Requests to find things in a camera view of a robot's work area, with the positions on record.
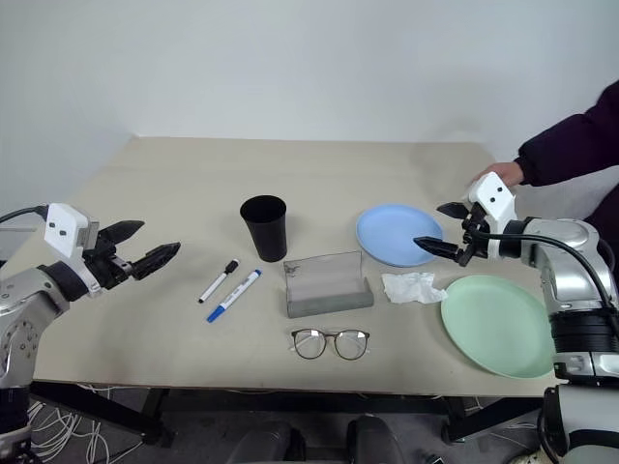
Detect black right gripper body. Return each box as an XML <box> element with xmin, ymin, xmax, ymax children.
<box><xmin>454</xmin><ymin>202</ymin><xmax>490</xmax><ymax>268</ymax></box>

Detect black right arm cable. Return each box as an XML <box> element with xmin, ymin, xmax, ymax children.
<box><xmin>471</xmin><ymin>230</ymin><xmax>619</xmax><ymax>308</ymax></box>

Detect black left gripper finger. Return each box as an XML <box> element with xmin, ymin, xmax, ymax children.
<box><xmin>131</xmin><ymin>242</ymin><xmax>183</xmax><ymax>281</ymax></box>
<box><xmin>98</xmin><ymin>219</ymin><xmax>146</xmax><ymax>246</ymax></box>

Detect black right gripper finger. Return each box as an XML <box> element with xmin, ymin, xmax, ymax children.
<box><xmin>414</xmin><ymin>236</ymin><xmax>459</xmax><ymax>262</ymax></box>
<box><xmin>436</xmin><ymin>201</ymin><xmax>471</xmax><ymax>219</ymax></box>

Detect brown round-framed glasses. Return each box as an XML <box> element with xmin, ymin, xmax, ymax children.
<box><xmin>289</xmin><ymin>327</ymin><xmax>373</xmax><ymax>363</ymax></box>

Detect light blue plate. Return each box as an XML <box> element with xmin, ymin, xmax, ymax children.
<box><xmin>355</xmin><ymin>203</ymin><xmax>446</xmax><ymax>269</ymax></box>

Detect white marker with blue cap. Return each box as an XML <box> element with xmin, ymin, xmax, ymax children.
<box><xmin>206</xmin><ymin>269</ymin><xmax>264</xmax><ymax>324</ymax></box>

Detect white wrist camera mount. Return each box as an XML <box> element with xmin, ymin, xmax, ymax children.
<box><xmin>465</xmin><ymin>170</ymin><xmax>518</xmax><ymax>260</ymax></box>
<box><xmin>42</xmin><ymin>202</ymin><xmax>103</xmax><ymax>298</ymax></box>

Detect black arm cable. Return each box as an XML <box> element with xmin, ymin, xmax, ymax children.
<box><xmin>471</xmin><ymin>230</ymin><xmax>619</xmax><ymax>308</ymax></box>
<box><xmin>0</xmin><ymin>206</ymin><xmax>50</xmax><ymax>226</ymax></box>

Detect person's bare hand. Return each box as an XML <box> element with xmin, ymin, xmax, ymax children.
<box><xmin>467</xmin><ymin>159</ymin><xmax>526</xmax><ymax>190</ymax></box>

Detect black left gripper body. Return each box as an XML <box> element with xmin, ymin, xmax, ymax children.
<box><xmin>81</xmin><ymin>229</ymin><xmax>134</xmax><ymax>292</ymax></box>

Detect white tissue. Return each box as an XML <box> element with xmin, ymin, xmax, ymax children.
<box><xmin>380</xmin><ymin>271</ymin><xmax>450</xmax><ymax>306</ymax></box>

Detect white marker with black cap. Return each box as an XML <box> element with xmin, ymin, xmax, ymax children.
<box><xmin>196</xmin><ymin>258</ymin><xmax>241</xmax><ymax>305</ymax></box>

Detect white floor cable bundle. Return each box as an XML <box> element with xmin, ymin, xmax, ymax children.
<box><xmin>24</xmin><ymin>384</ymin><xmax>146</xmax><ymax>464</ymax></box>
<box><xmin>457</xmin><ymin>395</ymin><xmax>545</xmax><ymax>439</ymax></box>

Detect black table leg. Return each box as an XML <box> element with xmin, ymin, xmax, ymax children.
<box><xmin>29</xmin><ymin>381</ymin><xmax>176</xmax><ymax>450</ymax></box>
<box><xmin>441</xmin><ymin>394</ymin><xmax>550</xmax><ymax>445</ymax></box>

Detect black plastic cup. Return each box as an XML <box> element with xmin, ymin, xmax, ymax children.
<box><xmin>239</xmin><ymin>194</ymin><xmax>288</xmax><ymax>264</ymax></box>

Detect light green plate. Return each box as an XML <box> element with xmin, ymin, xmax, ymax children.
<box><xmin>439</xmin><ymin>274</ymin><xmax>558</xmax><ymax>380</ymax></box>

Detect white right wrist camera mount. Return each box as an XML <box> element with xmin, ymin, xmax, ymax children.
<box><xmin>465</xmin><ymin>170</ymin><xmax>518</xmax><ymax>260</ymax></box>

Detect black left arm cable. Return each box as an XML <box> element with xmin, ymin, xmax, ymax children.
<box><xmin>0</xmin><ymin>206</ymin><xmax>50</xmax><ymax>226</ymax></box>

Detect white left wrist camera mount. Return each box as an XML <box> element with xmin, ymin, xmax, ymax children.
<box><xmin>42</xmin><ymin>202</ymin><xmax>103</xmax><ymax>298</ymax></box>

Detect grey glasses case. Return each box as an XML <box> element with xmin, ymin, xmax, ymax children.
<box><xmin>282</xmin><ymin>249</ymin><xmax>375</xmax><ymax>320</ymax></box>

